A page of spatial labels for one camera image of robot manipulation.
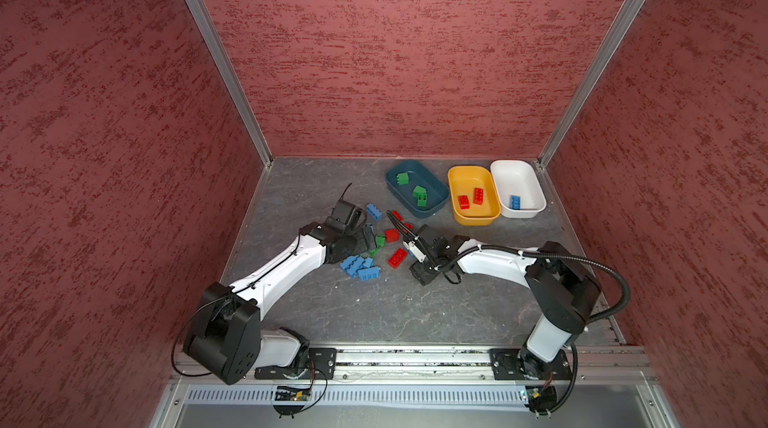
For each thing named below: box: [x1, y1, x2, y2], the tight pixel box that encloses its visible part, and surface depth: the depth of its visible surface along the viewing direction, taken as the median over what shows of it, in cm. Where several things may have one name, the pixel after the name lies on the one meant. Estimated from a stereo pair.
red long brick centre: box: [388, 248, 408, 270], surface depth 94 cm
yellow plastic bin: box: [465, 165, 501, 227], surface depth 109 cm
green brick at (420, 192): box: [413, 185, 427, 207], surface depth 108 cm
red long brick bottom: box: [473, 188, 484, 205], surface depth 109 cm
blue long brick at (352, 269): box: [346, 256, 365, 279], surface depth 91 cm
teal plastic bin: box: [385, 160, 450, 218], surface depth 111 cm
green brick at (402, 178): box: [396, 172, 409, 185], surface depth 113 cm
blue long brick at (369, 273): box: [358, 266, 381, 281], surface depth 89 cm
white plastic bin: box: [490, 160, 547, 219], surface depth 112 cm
